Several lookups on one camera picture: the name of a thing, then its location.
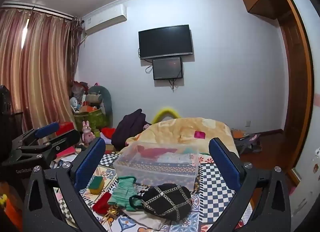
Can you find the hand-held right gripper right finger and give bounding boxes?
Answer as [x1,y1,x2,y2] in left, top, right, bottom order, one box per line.
[206,137,292,232]

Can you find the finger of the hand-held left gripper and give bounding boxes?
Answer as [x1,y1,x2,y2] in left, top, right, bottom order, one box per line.
[11,121,60,147]
[37,129,81,161]

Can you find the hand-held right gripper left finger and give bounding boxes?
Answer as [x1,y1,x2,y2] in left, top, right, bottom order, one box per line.
[23,137,106,232]

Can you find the yellow green sponge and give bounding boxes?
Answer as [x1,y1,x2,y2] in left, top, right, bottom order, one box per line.
[89,175,105,195]

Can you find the red knitted cloth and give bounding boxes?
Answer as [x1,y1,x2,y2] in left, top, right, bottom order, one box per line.
[92,192,112,215]

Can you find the green knitted glove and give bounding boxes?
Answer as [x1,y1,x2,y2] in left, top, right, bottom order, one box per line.
[108,176,138,212]

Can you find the clear plastic storage box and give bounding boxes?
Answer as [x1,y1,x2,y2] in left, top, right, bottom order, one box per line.
[113,142,200,193]

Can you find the black chain-pattern purse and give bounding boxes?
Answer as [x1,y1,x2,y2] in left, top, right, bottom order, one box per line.
[129,183,193,222]

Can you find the red box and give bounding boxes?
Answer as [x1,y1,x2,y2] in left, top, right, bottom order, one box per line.
[55,121,75,136]

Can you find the patterned checkered bed sheet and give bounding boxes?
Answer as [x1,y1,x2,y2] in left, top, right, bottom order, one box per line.
[50,151,253,232]

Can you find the pink rabbit plush toy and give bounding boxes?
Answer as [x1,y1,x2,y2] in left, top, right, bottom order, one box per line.
[81,120,94,145]

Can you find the grey bag on floor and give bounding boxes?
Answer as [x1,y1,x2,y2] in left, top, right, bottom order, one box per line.
[234,133,262,155]

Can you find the green toy storage bin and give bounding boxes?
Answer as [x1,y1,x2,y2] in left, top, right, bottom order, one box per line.
[74,108,109,132]

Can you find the dark purple clothing pile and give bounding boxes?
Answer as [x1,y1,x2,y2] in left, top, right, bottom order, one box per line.
[111,109,150,149]

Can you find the striped pink curtain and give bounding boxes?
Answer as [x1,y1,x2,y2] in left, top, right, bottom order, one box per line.
[0,5,83,137]

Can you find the grey plush toy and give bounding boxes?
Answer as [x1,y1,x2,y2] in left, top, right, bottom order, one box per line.
[86,85,113,116]

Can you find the yellow fleece blanket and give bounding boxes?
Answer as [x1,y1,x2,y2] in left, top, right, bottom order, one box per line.
[117,117,240,157]

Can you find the yellow hoop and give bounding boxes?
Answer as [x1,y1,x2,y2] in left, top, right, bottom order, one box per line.
[151,106,181,124]

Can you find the white cloth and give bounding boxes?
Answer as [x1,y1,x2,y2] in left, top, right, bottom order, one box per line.
[122,208,173,231]

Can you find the white air conditioner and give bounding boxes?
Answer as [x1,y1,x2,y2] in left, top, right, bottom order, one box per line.
[80,4,127,35]

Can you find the wooden wardrobe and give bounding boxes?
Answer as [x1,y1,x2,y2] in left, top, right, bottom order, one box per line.
[239,0,314,187]

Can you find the small black wall monitor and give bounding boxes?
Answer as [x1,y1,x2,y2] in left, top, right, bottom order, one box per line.
[152,57,183,81]

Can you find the large black wall television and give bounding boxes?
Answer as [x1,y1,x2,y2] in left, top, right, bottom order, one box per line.
[138,24,194,60]

